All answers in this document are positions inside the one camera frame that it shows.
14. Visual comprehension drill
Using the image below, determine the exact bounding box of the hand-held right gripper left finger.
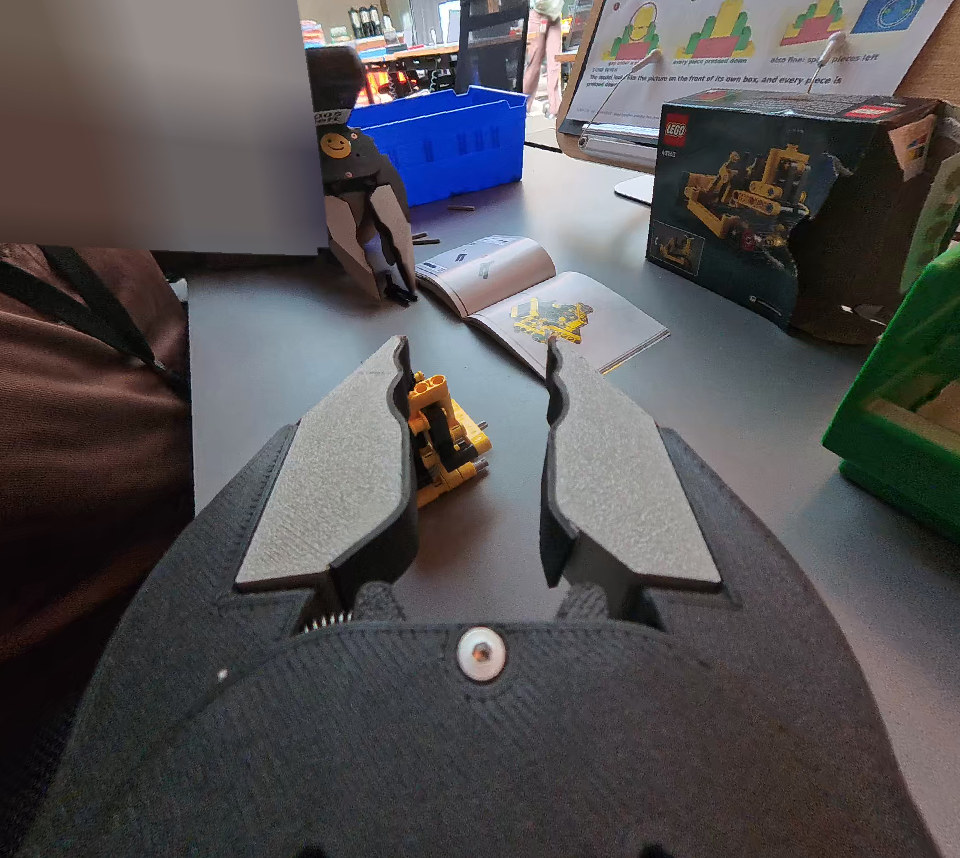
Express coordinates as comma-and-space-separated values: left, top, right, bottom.
234, 335, 420, 600

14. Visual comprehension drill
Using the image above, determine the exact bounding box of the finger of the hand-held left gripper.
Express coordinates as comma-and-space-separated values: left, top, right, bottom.
372, 185, 419, 300
326, 194, 382, 304

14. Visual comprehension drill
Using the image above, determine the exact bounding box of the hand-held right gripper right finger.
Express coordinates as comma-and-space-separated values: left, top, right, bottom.
540, 335, 725, 622

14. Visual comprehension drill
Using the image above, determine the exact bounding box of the yellow lego bulldozer model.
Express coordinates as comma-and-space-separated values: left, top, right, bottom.
407, 370, 495, 508

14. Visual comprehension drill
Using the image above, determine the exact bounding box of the lego instruction booklet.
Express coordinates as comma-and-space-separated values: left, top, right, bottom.
414, 235, 671, 379

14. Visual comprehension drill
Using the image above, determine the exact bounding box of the black lego set box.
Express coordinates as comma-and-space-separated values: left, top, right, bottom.
646, 89, 942, 345

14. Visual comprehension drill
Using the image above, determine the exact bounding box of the blue plastic bin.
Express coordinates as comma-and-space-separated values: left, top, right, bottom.
348, 85, 528, 208

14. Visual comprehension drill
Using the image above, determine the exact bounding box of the black mesh office chair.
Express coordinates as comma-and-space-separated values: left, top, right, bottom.
455, 0, 531, 95

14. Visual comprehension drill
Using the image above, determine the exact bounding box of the person's brown clothing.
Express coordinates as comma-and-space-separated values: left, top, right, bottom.
0, 243, 196, 656

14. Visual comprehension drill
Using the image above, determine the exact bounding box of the green plastic bin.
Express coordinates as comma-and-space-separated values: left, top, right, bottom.
822, 246, 960, 540

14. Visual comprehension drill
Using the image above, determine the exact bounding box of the pale green spotted sheet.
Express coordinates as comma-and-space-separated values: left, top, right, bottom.
900, 153, 960, 292

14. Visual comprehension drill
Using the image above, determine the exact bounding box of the instruction sheet on stand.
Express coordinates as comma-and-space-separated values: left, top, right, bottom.
556, 0, 960, 206

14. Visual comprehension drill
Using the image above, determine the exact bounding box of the black strap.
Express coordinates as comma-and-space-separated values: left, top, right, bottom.
0, 244, 189, 394

